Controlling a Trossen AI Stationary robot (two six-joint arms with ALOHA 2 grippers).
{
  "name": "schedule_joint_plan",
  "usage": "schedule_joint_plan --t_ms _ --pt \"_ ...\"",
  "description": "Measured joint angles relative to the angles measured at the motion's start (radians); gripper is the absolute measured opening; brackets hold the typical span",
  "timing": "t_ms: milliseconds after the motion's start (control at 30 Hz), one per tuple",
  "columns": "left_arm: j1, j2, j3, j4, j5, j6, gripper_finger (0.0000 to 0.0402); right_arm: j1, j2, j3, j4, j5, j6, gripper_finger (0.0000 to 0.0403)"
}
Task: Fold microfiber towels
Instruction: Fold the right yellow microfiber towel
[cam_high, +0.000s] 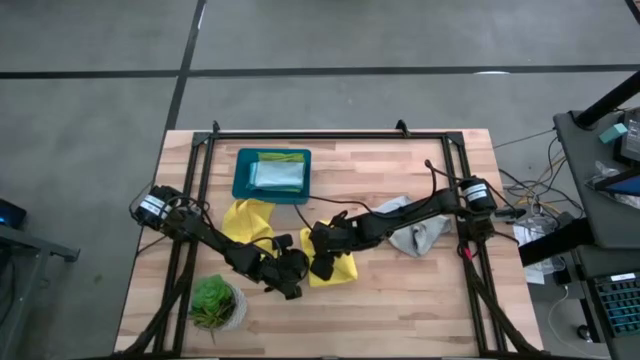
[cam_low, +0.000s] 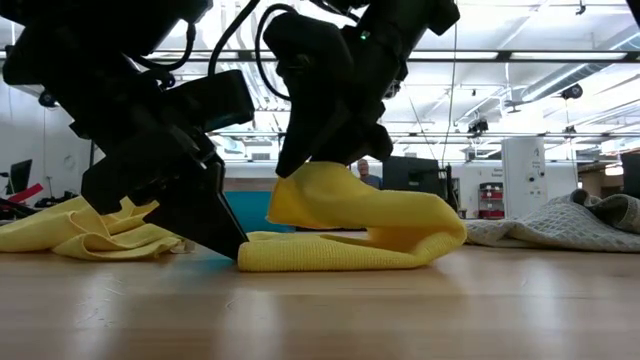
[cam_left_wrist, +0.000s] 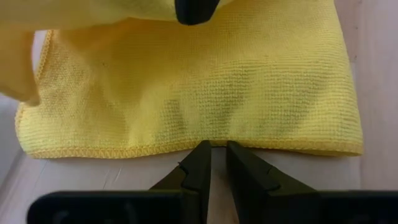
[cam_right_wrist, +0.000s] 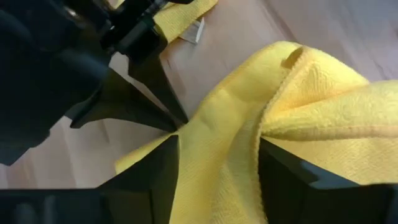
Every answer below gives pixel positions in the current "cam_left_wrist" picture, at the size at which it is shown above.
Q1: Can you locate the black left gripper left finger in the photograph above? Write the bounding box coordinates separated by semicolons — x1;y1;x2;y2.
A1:
26;140;213;224

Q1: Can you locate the yellow microfiber towel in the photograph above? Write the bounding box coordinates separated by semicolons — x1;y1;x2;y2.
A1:
0;0;364;159

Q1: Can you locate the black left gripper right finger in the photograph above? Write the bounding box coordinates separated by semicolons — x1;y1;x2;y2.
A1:
226;141;398;224

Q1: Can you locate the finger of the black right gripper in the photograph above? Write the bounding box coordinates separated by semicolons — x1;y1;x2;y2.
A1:
197;0;220;26
174;0;198;26

